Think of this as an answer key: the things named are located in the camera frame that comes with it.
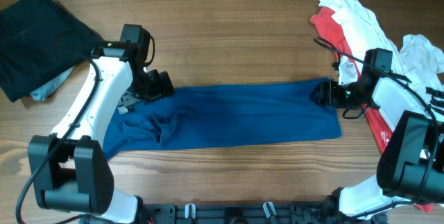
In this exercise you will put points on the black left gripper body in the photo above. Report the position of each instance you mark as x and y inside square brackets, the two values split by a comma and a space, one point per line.
[151, 88]

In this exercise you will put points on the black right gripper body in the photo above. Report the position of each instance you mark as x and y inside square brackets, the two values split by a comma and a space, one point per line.
[327, 91]

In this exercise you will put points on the blue polo shirt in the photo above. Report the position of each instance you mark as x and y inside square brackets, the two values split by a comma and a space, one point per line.
[222, 116]

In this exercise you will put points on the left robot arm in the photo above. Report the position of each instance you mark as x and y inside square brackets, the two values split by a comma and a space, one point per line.
[69, 171]

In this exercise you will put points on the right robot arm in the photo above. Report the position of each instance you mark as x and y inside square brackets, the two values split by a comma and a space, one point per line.
[410, 169]

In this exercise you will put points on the white printed shirt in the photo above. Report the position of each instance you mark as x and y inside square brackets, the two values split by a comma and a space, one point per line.
[421, 63]

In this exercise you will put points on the red shirt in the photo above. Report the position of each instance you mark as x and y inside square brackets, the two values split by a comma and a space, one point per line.
[382, 121]

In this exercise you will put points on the grey folded garment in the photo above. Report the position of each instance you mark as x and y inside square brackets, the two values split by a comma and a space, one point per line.
[44, 91]

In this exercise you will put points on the black folded garment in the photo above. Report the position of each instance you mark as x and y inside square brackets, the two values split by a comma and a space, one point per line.
[39, 41]

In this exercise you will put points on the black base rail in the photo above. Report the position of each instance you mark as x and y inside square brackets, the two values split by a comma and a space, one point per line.
[281, 213]

